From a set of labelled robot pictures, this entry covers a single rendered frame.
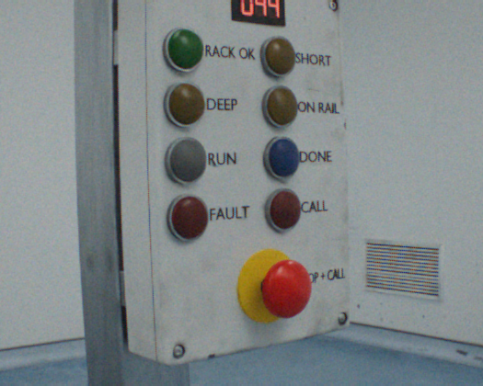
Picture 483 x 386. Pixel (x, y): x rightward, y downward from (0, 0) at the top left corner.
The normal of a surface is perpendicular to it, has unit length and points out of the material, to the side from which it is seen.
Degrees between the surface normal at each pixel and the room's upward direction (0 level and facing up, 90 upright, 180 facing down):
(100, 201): 90
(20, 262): 90
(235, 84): 90
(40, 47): 90
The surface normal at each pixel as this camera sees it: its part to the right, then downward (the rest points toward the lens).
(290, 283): 0.57, -0.04
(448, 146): -0.80, 0.06
